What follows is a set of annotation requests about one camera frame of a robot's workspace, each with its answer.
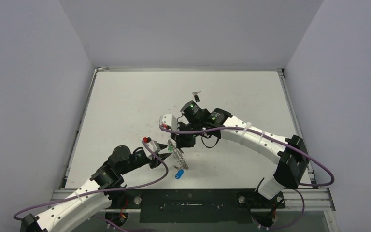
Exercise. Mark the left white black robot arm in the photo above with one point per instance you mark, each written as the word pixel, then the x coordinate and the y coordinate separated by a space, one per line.
pixel 98 192

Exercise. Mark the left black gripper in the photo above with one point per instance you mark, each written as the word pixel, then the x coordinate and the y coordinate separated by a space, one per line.
pixel 155 158

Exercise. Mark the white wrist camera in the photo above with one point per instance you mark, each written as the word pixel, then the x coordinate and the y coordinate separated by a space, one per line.
pixel 168 121
pixel 151 145

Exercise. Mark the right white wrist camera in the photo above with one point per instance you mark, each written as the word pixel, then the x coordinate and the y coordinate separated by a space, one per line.
pixel 168 121

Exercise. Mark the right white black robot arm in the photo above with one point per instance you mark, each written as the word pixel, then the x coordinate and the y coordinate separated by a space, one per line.
pixel 286 153

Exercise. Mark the key with blue tag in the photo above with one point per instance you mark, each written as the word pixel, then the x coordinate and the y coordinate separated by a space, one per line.
pixel 179 174

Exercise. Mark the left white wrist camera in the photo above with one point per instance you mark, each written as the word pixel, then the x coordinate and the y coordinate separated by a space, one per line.
pixel 151 145

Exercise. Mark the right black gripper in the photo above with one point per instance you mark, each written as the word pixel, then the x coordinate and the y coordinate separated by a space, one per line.
pixel 184 140

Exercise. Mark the aluminium frame rail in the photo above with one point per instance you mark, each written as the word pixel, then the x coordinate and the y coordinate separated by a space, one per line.
pixel 314 199

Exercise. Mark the far key with black tag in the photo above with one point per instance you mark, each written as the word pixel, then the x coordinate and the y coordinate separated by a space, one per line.
pixel 196 97

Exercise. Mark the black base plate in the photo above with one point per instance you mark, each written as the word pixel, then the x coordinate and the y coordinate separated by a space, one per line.
pixel 191 205

